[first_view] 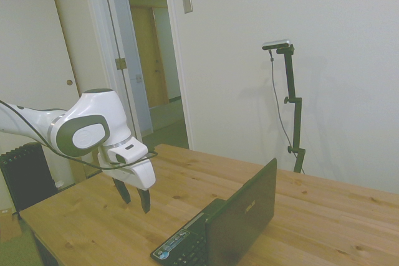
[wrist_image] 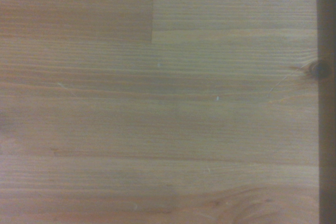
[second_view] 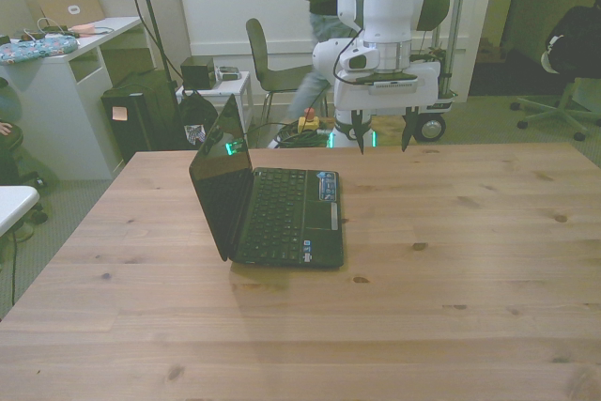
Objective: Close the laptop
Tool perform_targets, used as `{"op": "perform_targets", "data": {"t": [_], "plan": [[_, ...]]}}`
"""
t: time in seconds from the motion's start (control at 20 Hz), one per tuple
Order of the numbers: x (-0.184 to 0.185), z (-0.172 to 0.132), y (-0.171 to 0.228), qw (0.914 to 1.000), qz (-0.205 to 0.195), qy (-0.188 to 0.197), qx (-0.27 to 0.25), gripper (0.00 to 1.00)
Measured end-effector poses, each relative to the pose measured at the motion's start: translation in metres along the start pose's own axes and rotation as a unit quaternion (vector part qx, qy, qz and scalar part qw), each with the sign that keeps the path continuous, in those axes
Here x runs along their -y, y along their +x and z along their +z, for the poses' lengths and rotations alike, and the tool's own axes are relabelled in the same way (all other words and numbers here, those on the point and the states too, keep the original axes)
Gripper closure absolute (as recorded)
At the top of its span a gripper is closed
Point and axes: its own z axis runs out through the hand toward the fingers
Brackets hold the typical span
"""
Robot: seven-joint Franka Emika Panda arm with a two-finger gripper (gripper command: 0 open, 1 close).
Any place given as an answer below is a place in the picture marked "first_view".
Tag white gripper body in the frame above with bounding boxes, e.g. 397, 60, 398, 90
97, 150, 156, 191

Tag wooden far door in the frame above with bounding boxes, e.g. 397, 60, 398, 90
129, 6, 169, 108

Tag brown cardboard box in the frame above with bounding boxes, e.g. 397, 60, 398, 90
0, 207, 23, 242

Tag black radiator heater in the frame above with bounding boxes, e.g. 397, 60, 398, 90
0, 141, 59, 214

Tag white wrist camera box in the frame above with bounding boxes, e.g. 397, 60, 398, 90
107, 141, 149, 166

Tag white open door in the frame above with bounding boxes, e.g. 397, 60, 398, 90
101, 0, 154, 138

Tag grey camera on stand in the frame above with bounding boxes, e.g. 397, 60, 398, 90
261, 39, 292, 51

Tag black ASUS laptop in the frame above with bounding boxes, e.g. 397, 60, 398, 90
150, 157, 278, 266

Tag black camera stand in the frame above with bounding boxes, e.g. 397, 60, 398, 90
276, 44, 307, 174

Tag light wooden stool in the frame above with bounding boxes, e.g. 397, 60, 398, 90
70, 150, 104, 183

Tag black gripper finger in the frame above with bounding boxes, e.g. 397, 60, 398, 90
112, 178, 132, 206
137, 188, 151, 215

